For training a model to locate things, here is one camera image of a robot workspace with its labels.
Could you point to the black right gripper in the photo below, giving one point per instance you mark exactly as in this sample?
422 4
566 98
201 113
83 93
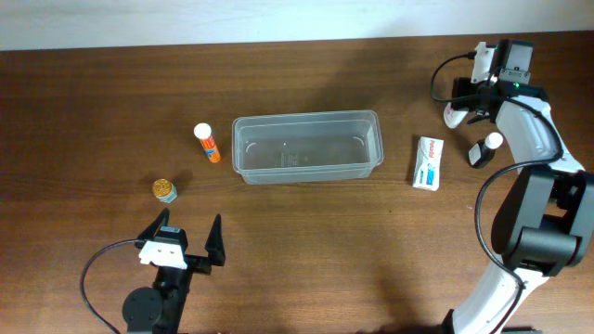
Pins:
464 93

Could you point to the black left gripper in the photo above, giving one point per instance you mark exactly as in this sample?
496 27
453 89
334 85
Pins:
196 263

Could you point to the white calamine lotion bottle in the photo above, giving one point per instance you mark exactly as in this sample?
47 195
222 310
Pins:
454 117

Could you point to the dark brown syrup bottle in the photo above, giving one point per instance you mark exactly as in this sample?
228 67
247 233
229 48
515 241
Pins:
483 151

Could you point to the white Panadol medicine box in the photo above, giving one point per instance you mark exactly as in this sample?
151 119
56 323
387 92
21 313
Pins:
427 168

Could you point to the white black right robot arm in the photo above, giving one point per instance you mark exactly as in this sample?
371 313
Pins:
546 221

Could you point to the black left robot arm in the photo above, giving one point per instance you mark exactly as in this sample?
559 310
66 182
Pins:
159 308

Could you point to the clear plastic container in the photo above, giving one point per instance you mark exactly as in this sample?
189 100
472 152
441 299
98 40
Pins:
307 147

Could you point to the small gold-lid jar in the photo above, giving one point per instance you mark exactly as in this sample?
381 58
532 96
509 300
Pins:
164 190

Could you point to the orange effervescent tablet tube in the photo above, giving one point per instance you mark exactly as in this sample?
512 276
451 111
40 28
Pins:
203 131

